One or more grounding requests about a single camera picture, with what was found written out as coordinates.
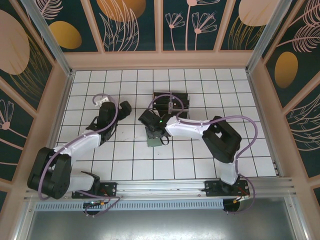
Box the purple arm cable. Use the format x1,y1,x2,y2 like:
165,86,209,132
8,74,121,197
147,92,258,215
37,92,122,218

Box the grey slotted cable duct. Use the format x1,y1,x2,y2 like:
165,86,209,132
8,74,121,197
34,199,225,211

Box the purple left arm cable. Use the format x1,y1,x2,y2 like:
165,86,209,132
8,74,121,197
37,92,122,218

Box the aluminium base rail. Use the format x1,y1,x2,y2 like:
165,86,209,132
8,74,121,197
24,176,296,201

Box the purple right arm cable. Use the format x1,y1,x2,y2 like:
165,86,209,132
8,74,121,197
147,92,258,215

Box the aluminium side rail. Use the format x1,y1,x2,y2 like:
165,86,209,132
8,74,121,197
246,71,285,179
41,71,76,181

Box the grey metal panel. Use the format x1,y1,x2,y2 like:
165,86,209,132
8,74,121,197
26,209,300,240

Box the aluminium frame post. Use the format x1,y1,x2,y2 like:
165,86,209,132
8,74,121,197
21,0,76,77
246,0,288,73

